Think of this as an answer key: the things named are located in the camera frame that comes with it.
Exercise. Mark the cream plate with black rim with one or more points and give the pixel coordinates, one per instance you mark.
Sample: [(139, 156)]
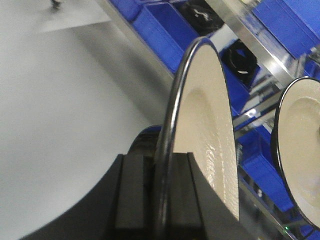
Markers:
[(198, 123)]

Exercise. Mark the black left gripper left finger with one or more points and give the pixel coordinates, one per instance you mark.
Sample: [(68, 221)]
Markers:
[(132, 204)]

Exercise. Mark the blue shelf bin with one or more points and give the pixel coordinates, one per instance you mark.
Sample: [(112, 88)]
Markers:
[(165, 31)]

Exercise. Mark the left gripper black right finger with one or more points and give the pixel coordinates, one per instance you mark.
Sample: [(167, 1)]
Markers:
[(184, 212)]

